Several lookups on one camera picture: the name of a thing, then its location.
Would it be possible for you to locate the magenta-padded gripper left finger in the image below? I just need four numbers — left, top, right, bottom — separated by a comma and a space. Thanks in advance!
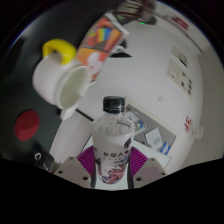
53, 145, 98, 188

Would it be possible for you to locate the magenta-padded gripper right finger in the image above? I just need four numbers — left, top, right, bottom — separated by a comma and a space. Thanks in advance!
127, 146, 169, 188

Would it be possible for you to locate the clear bottle with printed label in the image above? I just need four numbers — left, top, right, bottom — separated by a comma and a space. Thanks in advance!
90, 95, 137, 185

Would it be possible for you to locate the black and red tool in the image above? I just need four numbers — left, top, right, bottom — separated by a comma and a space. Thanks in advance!
33, 151, 56, 173

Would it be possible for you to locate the grey pin board with papers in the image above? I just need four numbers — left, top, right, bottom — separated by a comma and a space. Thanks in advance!
124, 103, 177, 156

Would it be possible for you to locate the flat round red coaster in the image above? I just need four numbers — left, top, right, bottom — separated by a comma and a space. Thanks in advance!
14, 109, 41, 142

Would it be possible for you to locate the black bag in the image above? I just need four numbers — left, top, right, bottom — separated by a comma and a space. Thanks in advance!
109, 39, 133, 58

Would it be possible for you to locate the rainbow printed flat box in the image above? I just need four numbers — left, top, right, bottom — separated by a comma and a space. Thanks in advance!
75, 13, 130, 83

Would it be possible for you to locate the dark chair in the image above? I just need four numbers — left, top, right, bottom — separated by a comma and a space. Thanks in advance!
139, 9, 158, 26

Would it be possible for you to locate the wooden chair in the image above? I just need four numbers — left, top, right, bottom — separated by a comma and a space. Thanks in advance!
114, 0, 149, 21

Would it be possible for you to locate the white mug with yellow handle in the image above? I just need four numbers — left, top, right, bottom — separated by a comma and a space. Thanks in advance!
32, 38, 93, 110

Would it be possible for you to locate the large white wall poster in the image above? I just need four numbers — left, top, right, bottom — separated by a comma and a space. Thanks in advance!
166, 59, 194, 99

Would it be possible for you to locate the small white wall poster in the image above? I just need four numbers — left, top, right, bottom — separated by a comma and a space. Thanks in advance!
171, 44, 189, 67

